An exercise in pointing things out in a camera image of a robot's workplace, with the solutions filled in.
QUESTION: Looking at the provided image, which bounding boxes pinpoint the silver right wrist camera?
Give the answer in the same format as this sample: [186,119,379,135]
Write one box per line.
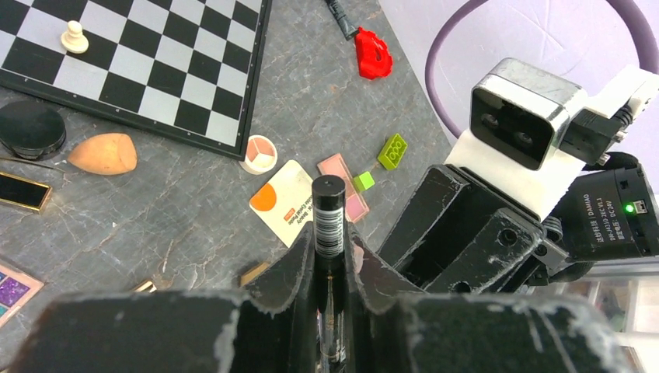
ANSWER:
[469,58,588,171]

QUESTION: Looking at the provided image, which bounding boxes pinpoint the black tube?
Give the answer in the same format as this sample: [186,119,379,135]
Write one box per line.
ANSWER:
[325,0,358,40]

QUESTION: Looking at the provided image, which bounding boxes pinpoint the red letter D toy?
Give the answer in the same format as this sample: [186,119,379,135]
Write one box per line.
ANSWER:
[354,27,393,80]

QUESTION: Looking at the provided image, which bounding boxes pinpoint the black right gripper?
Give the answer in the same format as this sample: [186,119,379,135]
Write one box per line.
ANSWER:
[379,165,546,294]

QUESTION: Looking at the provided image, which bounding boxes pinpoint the black round cap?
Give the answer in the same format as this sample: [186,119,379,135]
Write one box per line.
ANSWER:
[1,101,67,161]

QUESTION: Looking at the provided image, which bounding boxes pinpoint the colourful eyeshadow palette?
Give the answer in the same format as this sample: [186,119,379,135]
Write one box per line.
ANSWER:
[1,260,44,327]

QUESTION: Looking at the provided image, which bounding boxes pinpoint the small chess pawn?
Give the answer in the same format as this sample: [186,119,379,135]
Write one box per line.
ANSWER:
[60,20,89,54]

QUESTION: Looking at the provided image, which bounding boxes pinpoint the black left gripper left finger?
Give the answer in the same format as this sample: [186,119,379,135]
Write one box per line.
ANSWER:
[242,222,316,372]

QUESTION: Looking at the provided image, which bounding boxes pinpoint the small green cube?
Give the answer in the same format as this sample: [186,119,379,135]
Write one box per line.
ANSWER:
[353,172,375,193]

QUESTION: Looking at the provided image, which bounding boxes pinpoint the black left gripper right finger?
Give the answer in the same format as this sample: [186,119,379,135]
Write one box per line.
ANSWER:
[345,224,422,372]

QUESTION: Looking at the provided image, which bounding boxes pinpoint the white orange sachet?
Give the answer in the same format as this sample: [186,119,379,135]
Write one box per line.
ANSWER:
[249,160,313,248]

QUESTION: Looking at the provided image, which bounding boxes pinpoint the beige makeup sponge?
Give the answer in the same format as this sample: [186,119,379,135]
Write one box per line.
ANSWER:
[68,133,138,176]

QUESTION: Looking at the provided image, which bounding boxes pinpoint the pink brown blush palette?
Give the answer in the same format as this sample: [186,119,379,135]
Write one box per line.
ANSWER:
[317,153,370,223]

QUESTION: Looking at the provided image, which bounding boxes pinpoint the wooden handle makeup brush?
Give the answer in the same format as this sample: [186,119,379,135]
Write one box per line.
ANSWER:
[133,280,157,293]

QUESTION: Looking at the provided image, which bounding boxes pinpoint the black grey chessboard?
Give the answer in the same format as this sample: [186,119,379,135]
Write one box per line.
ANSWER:
[1,0,272,160]

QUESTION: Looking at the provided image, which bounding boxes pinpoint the small round pink jar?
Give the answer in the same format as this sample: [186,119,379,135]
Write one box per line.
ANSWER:
[239,134,278,175]

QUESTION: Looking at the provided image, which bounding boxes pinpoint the green lego brick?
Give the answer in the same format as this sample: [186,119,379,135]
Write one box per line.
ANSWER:
[377,134,407,170]

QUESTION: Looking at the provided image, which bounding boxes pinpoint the black gold lipstick case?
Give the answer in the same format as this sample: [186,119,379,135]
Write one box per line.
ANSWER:
[1,172,52,212]

